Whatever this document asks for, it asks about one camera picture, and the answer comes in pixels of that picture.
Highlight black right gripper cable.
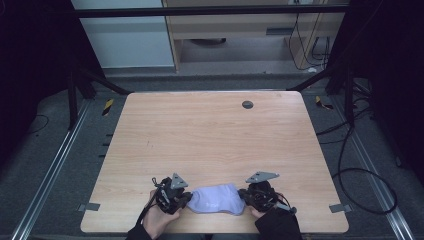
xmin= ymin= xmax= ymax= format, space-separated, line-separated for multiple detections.
xmin=275 ymin=167 xmax=399 ymax=216

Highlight aluminium floor rail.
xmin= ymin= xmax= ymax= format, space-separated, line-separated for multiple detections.
xmin=329 ymin=95 xmax=416 ymax=240
xmin=9 ymin=99 xmax=92 ymax=240

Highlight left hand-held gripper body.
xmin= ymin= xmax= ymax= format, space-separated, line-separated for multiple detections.
xmin=151 ymin=172 xmax=190 ymax=215

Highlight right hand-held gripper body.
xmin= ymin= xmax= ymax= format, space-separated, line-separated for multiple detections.
xmin=244 ymin=170 xmax=298 ymax=215

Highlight thin black floor cable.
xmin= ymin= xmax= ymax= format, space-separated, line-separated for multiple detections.
xmin=27 ymin=113 xmax=51 ymax=136

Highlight person's left hand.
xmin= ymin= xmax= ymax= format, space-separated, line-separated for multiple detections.
xmin=142 ymin=189 xmax=183 ymax=240

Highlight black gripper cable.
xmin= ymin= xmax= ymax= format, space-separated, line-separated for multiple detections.
xmin=275 ymin=167 xmax=399 ymax=216
xmin=135 ymin=177 xmax=162 ymax=225

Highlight black metal frame strut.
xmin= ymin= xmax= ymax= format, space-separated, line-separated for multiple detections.
xmin=67 ymin=65 xmax=133 ymax=132
xmin=287 ymin=63 xmax=356 ymax=127

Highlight black floor cables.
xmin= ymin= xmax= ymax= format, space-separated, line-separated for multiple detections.
xmin=315 ymin=79 xmax=374 ymax=168

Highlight white cabinet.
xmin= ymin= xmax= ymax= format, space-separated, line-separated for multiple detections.
xmin=70 ymin=0 xmax=176 ymax=70

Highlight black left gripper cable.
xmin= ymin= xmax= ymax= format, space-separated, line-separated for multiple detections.
xmin=135 ymin=177 xmax=162 ymax=225

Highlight black horizontal frame bar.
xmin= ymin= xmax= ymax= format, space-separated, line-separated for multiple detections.
xmin=71 ymin=4 xmax=351 ymax=19

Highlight yellow black tape piece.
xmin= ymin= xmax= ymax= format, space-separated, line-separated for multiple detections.
xmin=101 ymin=97 xmax=115 ymax=117
xmin=314 ymin=95 xmax=335 ymax=111

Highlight black cables under desk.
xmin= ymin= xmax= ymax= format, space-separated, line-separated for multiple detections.
xmin=287 ymin=12 xmax=332 ymax=72

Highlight grey metal table bracket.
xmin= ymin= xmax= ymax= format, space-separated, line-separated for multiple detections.
xmin=328 ymin=203 xmax=353 ymax=214
xmin=76 ymin=202 xmax=101 ymax=213

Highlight person's right hand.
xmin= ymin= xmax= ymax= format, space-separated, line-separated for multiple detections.
xmin=248 ymin=204 xmax=274 ymax=220

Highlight dark curtain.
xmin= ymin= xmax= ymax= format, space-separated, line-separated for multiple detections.
xmin=328 ymin=0 xmax=424 ymax=186
xmin=0 ymin=0 xmax=103 ymax=166

